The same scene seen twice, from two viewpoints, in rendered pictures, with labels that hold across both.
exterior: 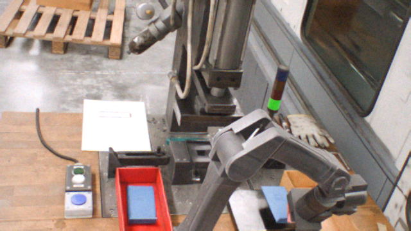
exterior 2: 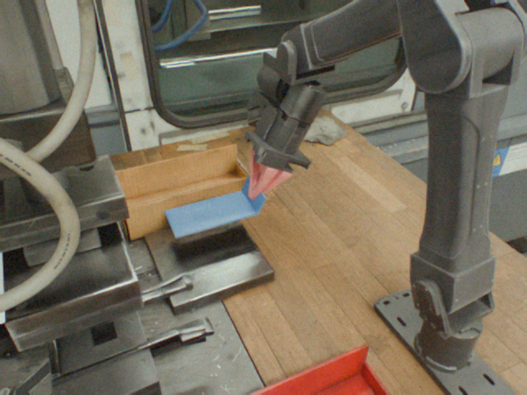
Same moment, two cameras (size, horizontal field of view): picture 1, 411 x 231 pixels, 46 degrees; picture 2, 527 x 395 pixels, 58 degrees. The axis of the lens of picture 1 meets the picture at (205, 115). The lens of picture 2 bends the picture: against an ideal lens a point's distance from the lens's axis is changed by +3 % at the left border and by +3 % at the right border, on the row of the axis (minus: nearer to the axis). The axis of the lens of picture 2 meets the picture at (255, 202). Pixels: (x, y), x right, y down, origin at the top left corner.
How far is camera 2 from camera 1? 1.13 m
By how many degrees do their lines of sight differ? 76
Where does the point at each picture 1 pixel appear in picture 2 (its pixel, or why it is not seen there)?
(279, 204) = (215, 212)
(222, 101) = (97, 175)
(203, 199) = (490, 160)
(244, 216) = (235, 267)
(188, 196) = (198, 375)
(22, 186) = not seen: outside the picture
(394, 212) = (146, 138)
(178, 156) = (131, 380)
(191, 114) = (126, 260)
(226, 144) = (495, 30)
